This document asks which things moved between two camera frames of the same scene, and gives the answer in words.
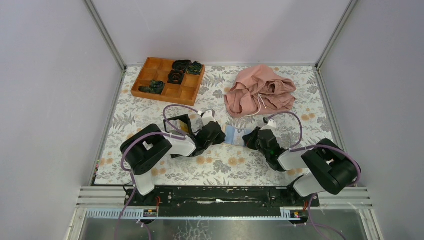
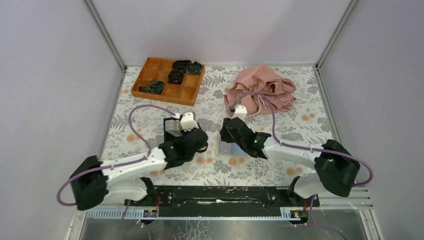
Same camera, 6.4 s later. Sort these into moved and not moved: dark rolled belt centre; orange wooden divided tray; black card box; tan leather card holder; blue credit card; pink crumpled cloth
Moved: blue credit card; tan leather card holder
Not moved: pink crumpled cloth; black card box; dark rolled belt centre; orange wooden divided tray
